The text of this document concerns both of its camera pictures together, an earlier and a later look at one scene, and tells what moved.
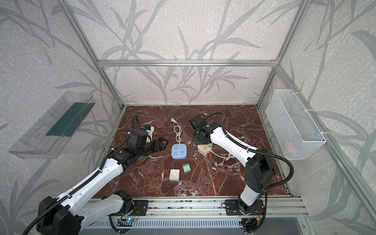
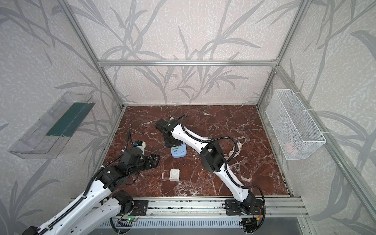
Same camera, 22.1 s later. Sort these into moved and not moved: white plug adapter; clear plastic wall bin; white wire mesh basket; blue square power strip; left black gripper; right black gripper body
Moved: right black gripper body; left black gripper
Not moved: clear plastic wall bin; white plug adapter; blue square power strip; white wire mesh basket
